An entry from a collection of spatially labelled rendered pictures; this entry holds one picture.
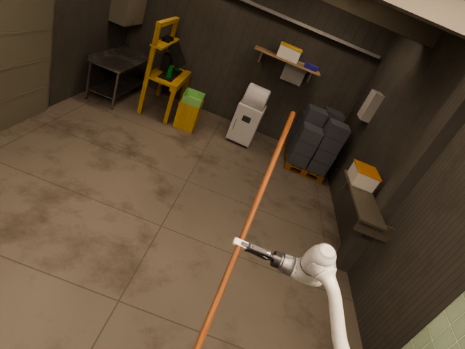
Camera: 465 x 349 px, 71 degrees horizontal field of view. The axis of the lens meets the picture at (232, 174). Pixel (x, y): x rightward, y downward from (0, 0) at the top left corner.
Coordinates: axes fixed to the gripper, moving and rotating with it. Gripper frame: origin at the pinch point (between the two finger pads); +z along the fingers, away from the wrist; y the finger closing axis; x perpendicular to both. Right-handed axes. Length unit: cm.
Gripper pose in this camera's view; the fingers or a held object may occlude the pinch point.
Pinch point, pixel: (240, 243)
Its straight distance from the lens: 155.3
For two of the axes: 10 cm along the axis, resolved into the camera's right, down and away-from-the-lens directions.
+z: -9.2, -4.0, 0.1
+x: 3.8, -8.5, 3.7
